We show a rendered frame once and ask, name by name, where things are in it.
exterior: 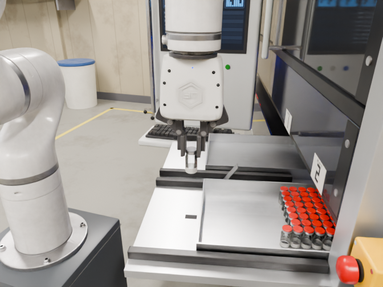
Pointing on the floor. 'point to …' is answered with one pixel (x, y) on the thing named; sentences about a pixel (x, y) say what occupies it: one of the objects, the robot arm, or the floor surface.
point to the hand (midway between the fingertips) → (191, 143)
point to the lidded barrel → (79, 82)
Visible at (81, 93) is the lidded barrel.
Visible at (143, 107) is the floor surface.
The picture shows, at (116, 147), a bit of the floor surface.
